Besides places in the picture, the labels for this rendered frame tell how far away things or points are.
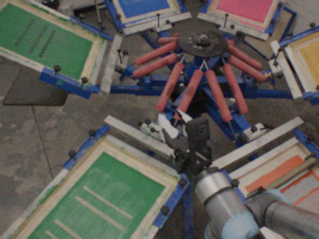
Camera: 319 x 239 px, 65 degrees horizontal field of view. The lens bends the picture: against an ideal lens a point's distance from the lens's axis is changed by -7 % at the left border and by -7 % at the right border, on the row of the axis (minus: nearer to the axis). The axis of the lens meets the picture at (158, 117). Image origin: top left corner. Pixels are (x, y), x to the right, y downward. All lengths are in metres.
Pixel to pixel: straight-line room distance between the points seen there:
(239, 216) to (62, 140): 2.47
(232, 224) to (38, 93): 1.66
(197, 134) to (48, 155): 2.36
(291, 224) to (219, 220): 0.15
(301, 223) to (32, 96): 1.76
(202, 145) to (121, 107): 2.47
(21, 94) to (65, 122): 1.09
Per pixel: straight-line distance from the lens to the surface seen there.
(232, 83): 1.61
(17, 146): 3.04
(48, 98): 1.92
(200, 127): 0.57
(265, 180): 1.51
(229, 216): 0.56
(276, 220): 0.65
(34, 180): 2.73
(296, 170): 1.48
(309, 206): 1.54
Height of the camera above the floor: 2.21
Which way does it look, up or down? 49 degrees down
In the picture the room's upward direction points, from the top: straight up
